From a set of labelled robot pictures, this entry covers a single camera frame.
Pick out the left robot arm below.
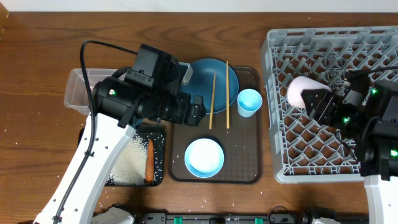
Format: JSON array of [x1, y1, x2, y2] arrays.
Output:
[[34, 40, 206, 223]]

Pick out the brown plastic serving tray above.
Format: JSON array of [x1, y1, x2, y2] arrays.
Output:
[[168, 65, 263, 185]]

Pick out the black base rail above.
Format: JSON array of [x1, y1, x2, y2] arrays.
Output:
[[90, 205, 371, 224]]

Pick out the black plastic tray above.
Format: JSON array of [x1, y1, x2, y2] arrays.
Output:
[[77, 123, 166, 187]]

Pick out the light blue plastic cup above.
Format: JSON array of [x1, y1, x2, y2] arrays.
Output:
[[237, 89, 262, 118]]

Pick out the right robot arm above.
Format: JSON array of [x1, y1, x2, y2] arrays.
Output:
[[301, 79, 397, 223]]

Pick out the grey dishwasher rack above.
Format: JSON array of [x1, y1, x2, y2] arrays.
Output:
[[261, 26, 397, 184]]

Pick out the dark blue plate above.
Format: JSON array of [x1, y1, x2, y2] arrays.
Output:
[[180, 58, 227, 114]]

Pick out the orange carrot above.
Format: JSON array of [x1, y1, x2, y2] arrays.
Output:
[[145, 139, 155, 182]]

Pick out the pink plastic cup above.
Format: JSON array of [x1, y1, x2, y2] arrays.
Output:
[[287, 76, 331, 109]]

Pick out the wooden chopstick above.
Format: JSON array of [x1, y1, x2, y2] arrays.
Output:
[[209, 72, 216, 129], [226, 61, 230, 129]]

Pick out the clear plastic waste bin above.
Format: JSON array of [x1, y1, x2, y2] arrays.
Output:
[[64, 68, 116, 116]]

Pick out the light blue bowl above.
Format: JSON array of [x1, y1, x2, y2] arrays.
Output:
[[184, 138, 224, 179]]

